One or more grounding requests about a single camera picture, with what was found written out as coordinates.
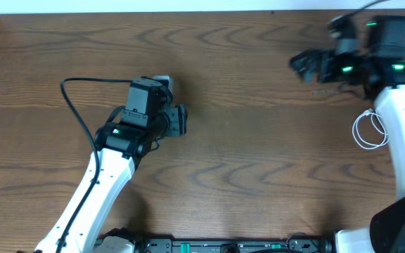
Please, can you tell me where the white usb cable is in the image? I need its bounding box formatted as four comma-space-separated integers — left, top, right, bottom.
352, 108, 390, 151

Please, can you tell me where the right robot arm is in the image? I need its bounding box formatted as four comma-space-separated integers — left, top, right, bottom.
289, 14, 405, 252

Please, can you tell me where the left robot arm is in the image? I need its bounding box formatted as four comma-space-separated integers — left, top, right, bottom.
35, 75, 188, 252

